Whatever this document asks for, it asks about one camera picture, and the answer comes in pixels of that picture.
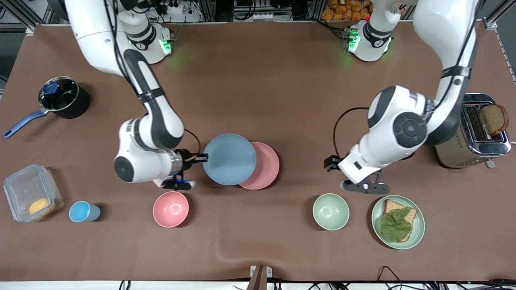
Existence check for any blue plate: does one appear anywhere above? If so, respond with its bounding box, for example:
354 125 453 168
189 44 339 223
202 133 258 186

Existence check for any pink plate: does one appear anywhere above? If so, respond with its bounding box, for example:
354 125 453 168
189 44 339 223
238 141 280 191

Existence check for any green bowl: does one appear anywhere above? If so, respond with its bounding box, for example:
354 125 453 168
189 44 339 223
312 193 350 231

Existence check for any toast with lettuce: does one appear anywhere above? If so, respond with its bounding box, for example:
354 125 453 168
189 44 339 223
382 199 418 242

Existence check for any pink bowl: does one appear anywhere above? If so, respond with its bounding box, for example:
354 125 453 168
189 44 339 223
152 191 190 228

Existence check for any green lettuce leaf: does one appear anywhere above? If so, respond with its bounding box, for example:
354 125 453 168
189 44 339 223
380 207 413 243

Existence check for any green plate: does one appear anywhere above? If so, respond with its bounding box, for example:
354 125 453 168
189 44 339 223
371 195 426 250

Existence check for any silver toaster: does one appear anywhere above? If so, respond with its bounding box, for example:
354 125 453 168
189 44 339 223
434 93 512 169

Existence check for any blue cup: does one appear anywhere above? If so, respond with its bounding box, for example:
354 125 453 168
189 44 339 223
68 201 101 223

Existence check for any glass lid with blue knob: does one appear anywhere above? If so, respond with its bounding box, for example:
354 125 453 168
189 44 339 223
38 77 79 113

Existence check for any brown bread slice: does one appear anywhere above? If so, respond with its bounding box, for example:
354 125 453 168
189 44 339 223
479 104 510 137

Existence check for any white power strip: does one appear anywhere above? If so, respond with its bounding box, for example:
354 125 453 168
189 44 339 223
155 0 203 23

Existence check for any bag of orange snacks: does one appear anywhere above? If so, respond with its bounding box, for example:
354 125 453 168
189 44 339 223
321 0 372 22

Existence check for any yellow round food piece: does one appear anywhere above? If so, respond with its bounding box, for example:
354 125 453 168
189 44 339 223
29 198 56 217

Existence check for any clear plastic container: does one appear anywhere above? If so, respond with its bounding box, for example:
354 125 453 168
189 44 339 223
3 164 64 223

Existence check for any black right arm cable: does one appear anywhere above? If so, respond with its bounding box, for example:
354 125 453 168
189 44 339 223
183 128 202 157

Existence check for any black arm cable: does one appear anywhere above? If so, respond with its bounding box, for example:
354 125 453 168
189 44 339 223
183 128 202 157
333 106 372 160

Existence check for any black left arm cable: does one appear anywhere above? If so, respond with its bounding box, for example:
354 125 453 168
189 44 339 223
333 106 372 160

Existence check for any looped black floor cable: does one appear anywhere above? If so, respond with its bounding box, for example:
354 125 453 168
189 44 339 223
377 265 404 290

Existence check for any black pot with blue handle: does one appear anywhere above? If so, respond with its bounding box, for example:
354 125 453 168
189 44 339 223
4 76 90 139

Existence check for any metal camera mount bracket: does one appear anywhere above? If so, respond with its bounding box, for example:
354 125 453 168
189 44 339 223
246 265 273 290

